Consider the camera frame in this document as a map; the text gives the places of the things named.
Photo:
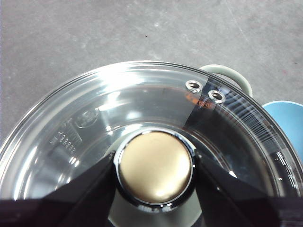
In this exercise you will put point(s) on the blue ribbed bowl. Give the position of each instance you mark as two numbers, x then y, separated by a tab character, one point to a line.
287	118

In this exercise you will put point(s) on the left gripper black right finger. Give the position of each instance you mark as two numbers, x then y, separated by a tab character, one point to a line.
236	205

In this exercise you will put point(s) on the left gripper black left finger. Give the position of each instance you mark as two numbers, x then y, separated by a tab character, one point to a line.
78	203

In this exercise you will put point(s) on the pale green electric steamer pot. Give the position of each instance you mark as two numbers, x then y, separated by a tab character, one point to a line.
233	74

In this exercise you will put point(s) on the glass lid with green knob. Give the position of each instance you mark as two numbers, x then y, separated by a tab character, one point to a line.
155	165

